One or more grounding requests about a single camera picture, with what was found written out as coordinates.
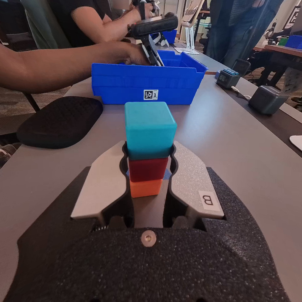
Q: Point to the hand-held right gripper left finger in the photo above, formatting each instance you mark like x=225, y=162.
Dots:
x=100, y=186

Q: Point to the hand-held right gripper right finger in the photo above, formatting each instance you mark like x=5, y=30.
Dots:
x=191, y=184

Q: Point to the red foam cube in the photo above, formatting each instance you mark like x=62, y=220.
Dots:
x=148, y=169

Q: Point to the orange foam cube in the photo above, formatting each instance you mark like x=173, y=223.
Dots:
x=145, y=188

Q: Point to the blue plastic bin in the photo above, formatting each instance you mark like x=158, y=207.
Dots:
x=169, y=36
x=122, y=85
x=295, y=41

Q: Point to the teal foam cube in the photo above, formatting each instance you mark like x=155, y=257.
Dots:
x=150, y=130

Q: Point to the person's left forearm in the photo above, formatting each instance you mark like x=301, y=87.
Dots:
x=56, y=66

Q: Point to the person's left hand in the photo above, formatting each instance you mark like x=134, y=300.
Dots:
x=134, y=54

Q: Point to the blue tape strip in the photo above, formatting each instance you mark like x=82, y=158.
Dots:
x=166, y=174

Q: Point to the white sign stand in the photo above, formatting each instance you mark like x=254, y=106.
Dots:
x=188, y=26

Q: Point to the black textured armrest pad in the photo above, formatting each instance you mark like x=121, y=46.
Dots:
x=59, y=122

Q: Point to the black power unit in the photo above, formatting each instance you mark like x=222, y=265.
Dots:
x=268, y=100
x=229, y=79

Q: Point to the white stand base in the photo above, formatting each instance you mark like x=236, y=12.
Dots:
x=296, y=141

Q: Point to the black office chair frame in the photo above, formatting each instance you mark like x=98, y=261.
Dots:
x=30, y=101

